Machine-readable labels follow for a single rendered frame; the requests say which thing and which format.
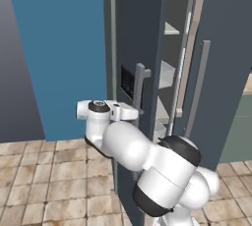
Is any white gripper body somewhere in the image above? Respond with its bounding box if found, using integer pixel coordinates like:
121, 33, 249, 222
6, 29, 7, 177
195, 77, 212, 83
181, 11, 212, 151
119, 102, 140, 122

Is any white freezer shelf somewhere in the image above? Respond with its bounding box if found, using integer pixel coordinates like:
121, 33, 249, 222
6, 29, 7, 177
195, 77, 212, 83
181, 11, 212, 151
158, 60, 177, 90
154, 96, 170, 141
163, 21, 181, 36

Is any dark grey freezer door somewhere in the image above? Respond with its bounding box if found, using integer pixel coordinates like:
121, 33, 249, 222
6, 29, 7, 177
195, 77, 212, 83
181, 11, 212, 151
101, 0, 172, 226

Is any dark grey fridge door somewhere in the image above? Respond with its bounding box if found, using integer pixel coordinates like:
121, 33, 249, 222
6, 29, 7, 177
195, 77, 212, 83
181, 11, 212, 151
172, 0, 252, 172

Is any grey-green cupboard run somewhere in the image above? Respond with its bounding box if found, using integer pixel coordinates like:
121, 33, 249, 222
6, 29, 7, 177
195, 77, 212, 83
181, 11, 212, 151
219, 72, 252, 164

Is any dark grey fridge body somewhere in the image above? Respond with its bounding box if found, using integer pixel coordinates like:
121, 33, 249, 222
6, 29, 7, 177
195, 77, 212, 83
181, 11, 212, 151
153, 0, 209, 143

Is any grey freezer door handle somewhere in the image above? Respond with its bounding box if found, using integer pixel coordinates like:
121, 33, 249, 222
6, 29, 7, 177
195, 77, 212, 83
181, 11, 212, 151
132, 62, 153, 117

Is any grey fridge door handle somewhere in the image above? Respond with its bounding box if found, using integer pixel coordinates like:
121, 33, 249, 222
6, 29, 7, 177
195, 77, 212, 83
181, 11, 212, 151
184, 39, 212, 140

